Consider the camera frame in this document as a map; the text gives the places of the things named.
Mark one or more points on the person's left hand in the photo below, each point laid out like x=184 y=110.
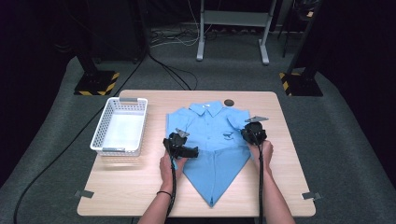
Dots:
x=165 y=174

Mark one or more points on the grey tape strip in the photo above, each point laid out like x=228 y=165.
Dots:
x=310 y=195
x=84 y=193

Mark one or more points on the black stand with striped base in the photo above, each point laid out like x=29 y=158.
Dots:
x=95 y=82
x=303 y=84

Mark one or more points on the white perforated plastic basket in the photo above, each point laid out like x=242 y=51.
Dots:
x=123 y=130

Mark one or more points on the person's right hand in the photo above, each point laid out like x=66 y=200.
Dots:
x=267 y=155

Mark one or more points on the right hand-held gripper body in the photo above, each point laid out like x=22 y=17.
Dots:
x=255 y=133

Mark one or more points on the light blue short-sleeved shirt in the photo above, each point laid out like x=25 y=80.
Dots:
x=214 y=149

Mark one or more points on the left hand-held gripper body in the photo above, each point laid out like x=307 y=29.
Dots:
x=174 y=146

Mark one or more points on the black wrist band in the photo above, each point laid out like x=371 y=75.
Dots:
x=163 y=193

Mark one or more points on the grey metal desk frame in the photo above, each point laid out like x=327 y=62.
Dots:
x=235 y=18

